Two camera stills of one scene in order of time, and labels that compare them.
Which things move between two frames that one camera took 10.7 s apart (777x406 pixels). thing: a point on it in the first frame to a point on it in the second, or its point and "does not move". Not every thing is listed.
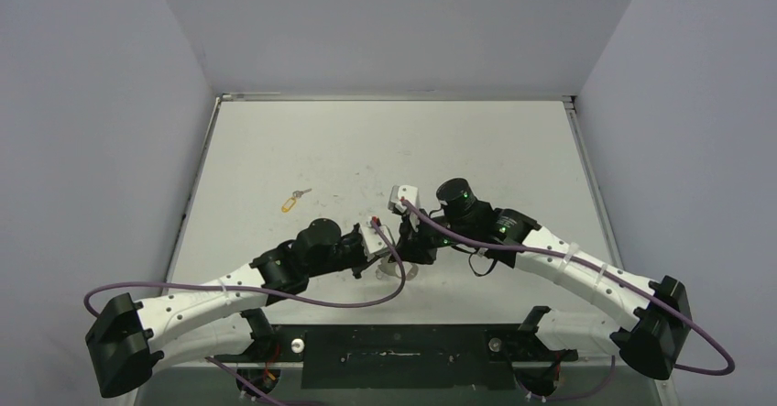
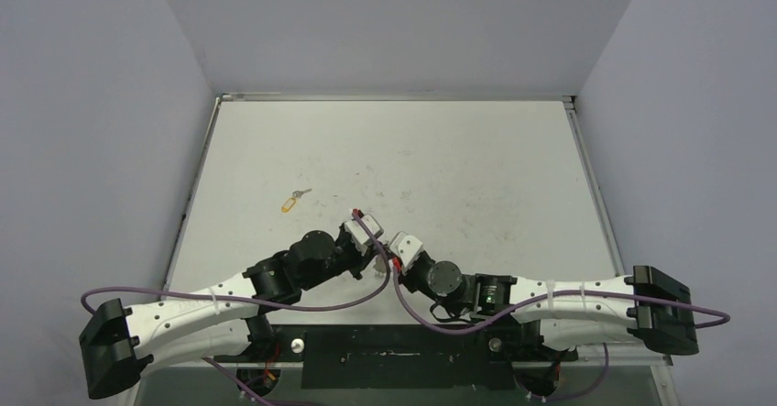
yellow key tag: [287, 209] does not move
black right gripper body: [410, 233] to [399, 272]
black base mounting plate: [462, 356] does not move
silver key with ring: [298, 193] does not move
